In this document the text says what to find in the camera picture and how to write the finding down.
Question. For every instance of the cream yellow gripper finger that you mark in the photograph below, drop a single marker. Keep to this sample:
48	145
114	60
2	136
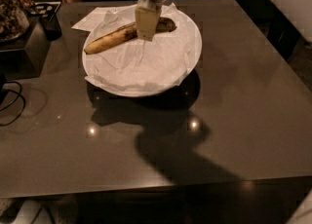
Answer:
147	18

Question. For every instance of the yellow spotted banana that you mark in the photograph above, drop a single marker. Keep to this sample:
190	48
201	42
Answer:
124	34

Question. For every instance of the white round bowl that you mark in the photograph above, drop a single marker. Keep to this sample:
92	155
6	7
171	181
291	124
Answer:
195	46

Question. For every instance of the white paper sheet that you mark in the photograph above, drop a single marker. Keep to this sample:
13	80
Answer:
95	17

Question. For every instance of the white paper towel liner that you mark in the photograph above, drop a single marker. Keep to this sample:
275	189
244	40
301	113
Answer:
143	62

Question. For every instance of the black holder cup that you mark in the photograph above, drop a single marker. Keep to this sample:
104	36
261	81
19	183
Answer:
47	14

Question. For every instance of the dark brown box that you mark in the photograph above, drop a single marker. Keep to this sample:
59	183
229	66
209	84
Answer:
25	57

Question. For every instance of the glass jar of snacks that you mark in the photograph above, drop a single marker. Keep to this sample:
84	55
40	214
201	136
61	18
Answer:
13	20

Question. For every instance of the white object under table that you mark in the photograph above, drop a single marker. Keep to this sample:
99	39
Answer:
31	212

